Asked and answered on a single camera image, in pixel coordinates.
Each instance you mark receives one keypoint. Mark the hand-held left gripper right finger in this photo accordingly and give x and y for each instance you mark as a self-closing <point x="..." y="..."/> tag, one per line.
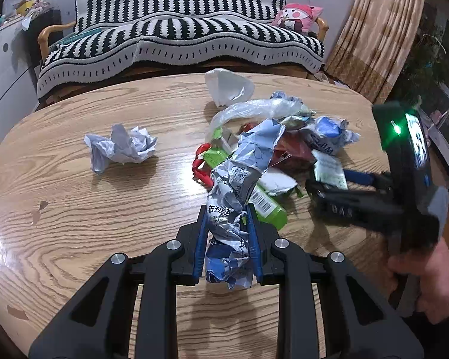
<point x="253" y="246"/>

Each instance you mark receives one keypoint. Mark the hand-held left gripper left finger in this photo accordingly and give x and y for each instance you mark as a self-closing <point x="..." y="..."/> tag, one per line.
<point x="201" y="246"/>

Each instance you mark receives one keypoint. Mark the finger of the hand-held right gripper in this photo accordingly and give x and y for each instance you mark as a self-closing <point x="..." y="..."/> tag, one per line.
<point x="363" y="177"/>
<point x="344" y="205"/>

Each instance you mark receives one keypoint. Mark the white green packet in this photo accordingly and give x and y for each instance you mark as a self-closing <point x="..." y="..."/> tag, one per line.
<point x="327" y="168"/>

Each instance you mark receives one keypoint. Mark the person's right hand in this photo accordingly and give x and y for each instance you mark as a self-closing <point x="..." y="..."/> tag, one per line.
<point x="441" y="280"/>

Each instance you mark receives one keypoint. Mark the green barcode packet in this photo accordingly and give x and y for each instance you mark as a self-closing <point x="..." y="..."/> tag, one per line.
<point x="273" y="213"/>

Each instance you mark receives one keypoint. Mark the blue white milk wrapper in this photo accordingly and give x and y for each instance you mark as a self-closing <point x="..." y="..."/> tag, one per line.
<point x="327" y="129"/>

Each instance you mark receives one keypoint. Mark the white torn wrapper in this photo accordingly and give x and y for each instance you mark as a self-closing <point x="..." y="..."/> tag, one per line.
<point x="277" y="181"/>

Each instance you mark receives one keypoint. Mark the red foil wrapper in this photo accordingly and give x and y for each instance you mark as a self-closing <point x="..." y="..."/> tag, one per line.
<point x="295" y="149"/>

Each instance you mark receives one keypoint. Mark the red plastic strip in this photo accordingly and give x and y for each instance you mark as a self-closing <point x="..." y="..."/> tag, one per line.
<point x="199" y="164"/>

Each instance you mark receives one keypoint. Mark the light green wrapper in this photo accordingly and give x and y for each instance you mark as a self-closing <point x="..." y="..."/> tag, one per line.
<point x="215" y="155"/>

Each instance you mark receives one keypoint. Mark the potted green plant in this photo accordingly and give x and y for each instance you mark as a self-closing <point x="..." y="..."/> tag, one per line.
<point x="426" y="60"/>

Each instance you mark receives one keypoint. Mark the crumpled white paper ball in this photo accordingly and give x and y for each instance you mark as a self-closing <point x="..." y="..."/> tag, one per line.
<point x="123" y="146"/>

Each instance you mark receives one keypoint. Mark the clear plastic bag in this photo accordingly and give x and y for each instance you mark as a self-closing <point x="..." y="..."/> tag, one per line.
<point x="247" y="109"/>

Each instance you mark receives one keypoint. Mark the beige patterned curtain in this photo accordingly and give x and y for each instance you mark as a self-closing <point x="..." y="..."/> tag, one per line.
<point x="374" y="37"/>

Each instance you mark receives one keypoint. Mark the white plastic bag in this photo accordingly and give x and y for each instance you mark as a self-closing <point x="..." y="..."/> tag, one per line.
<point x="224" y="86"/>

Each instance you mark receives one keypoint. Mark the pink plush pillow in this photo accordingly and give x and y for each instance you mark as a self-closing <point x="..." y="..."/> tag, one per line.
<point x="295" y="17"/>

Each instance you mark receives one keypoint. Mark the teal thin book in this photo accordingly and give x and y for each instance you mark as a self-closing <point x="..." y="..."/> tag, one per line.
<point x="82" y="34"/>

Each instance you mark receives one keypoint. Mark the white cabinet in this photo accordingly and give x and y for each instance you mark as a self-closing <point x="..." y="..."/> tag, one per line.
<point x="3" y="82"/>

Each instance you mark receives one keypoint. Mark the cluster of small toys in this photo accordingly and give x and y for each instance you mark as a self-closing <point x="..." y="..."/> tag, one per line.
<point x="24" y="7"/>

